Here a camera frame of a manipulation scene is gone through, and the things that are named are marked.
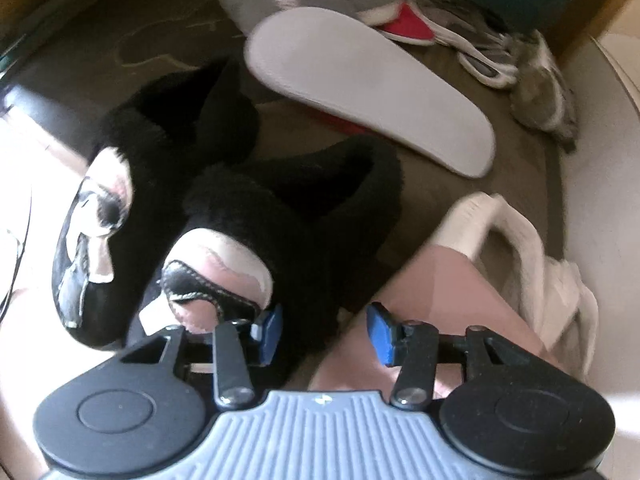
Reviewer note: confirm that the black furry figure-print slipper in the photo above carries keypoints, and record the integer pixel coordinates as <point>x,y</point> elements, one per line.
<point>165,135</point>
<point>320,210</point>

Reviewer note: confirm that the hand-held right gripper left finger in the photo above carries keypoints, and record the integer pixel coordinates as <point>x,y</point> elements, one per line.
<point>267,330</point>

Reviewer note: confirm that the brown patterned doormat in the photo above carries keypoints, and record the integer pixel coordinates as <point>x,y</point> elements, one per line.
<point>150,20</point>

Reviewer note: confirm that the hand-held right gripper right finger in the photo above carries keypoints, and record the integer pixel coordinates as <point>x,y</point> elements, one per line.
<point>382,332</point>

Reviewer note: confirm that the wooden door frame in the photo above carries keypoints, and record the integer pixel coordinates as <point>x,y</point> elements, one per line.
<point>600,15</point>

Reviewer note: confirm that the grey silver sneaker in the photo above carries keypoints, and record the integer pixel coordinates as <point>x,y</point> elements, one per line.
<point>480,50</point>
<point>545,90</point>

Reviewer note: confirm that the red cloth slipper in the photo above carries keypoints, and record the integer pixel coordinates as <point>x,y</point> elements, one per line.
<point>375,95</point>
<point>410,25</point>

